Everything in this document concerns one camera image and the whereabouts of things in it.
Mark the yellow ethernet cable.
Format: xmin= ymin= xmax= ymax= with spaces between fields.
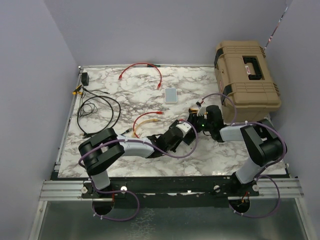
xmin=134 ymin=119 xmax=160 ymax=139

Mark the red ethernet cable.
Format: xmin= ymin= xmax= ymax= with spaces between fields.
xmin=118 ymin=62 xmax=163 ymax=90
xmin=132 ymin=111 xmax=165 ymax=138

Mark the black network switch box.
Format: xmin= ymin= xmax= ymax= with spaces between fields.
xmin=183 ymin=130 xmax=196 ymax=146

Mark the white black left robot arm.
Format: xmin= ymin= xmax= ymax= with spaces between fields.
xmin=78 ymin=123 xmax=191 ymax=198

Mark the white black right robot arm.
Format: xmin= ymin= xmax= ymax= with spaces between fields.
xmin=183 ymin=105 xmax=287 ymax=196

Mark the yellow black utility knife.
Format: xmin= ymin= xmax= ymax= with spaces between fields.
xmin=188 ymin=108 xmax=198 ymax=114

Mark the white small router box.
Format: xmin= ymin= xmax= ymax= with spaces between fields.
xmin=164 ymin=87 xmax=178 ymax=104

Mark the tan plastic tool case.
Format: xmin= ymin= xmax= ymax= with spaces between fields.
xmin=214 ymin=40 xmax=282 ymax=123

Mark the black power adapter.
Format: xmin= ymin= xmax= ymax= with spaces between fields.
xmin=81 ymin=72 xmax=90 ymax=87

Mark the yellow black screwdriver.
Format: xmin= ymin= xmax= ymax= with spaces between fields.
xmin=72 ymin=84 xmax=83 ymax=96

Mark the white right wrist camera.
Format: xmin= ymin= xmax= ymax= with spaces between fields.
xmin=196 ymin=99 xmax=207 ymax=117

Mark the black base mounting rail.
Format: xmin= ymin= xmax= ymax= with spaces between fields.
xmin=80 ymin=176 xmax=259 ymax=209

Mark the black ethernet cable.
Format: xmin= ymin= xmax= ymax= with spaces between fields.
xmin=77 ymin=95 xmax=133 ymax=138

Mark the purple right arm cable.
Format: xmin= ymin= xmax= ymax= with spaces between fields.
xmin=197 ymin=93 xmax=288 ymax=218

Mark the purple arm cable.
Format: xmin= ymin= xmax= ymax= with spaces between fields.
xmin=197 ymin=93 xmax=288 ymax=218
xmin=77 ymin=120 xmax=199 ymax=222

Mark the green screwdriver at wall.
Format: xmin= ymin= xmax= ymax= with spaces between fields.
xmin=147 ymin=64 xmax=161 ymax=68

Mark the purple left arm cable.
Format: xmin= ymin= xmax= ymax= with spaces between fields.
xmin=77 ymin=120 xmax=199 ymax=222

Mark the thin black adapter cord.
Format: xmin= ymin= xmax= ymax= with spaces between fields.
xmin=77 ymin=82 xmax=110 ymax=118

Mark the aluminium frame rail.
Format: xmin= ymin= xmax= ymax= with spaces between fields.
xmin=27 ymin=66 xmax=87 ymax=240

